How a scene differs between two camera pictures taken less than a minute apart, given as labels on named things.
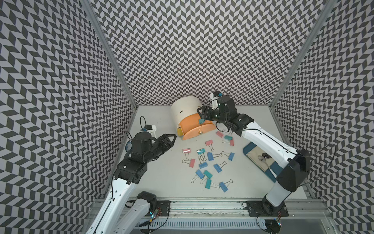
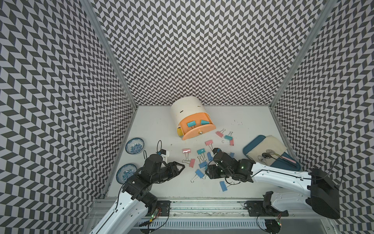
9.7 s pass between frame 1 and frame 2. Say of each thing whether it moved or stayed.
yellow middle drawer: stayed
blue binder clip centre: stayed
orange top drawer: stayed
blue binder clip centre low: stayed
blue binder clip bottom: stayed
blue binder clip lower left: stayed
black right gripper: moved
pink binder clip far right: stayed
